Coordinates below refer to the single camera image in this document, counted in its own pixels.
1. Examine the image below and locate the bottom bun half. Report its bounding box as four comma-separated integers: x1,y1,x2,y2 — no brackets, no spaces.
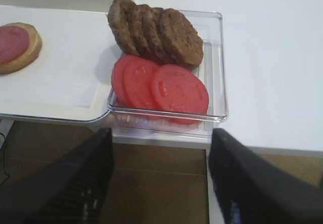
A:
1,22,42,74

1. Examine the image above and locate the brown burger patty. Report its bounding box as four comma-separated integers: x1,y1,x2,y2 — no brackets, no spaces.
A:
107,0,140,56
158,9,203,70
142,7,175,64
128,5,160,64

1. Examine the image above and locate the red tomato slice front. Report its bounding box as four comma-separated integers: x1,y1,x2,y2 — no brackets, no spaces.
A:
150,64,209,115

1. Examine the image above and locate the brown burger patty back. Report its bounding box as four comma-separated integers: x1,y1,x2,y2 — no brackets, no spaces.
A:
107,0,140,56

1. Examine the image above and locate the white tray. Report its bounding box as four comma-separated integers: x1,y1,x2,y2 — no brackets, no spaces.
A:
1,0,121,122

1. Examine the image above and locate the red tomato slice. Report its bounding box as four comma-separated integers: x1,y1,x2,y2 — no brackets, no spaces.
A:
123,58,159,109
150,64,209,115
112,55,137,105

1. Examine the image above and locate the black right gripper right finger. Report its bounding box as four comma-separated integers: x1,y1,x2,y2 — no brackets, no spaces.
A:
208,128,322,223

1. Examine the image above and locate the pink ham slice on bun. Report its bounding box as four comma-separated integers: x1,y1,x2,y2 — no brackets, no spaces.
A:
1,26,30,64

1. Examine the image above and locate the clear plastic patty tomato container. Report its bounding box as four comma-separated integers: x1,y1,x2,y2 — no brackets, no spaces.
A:
107,10,229,123

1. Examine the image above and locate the brown burger patty front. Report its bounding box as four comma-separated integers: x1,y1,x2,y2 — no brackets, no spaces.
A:
158,9,203,70

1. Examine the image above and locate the red tomato slice back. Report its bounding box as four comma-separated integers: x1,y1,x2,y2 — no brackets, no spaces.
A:
112,55,137,105

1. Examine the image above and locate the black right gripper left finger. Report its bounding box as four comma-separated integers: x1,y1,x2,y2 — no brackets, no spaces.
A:
1,128,113,223

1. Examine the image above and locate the black cable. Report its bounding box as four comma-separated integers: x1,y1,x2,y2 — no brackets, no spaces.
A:
0,132,11,186

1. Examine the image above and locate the red tomato slice middle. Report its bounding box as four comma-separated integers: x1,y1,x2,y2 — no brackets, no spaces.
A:
123,58,159,109

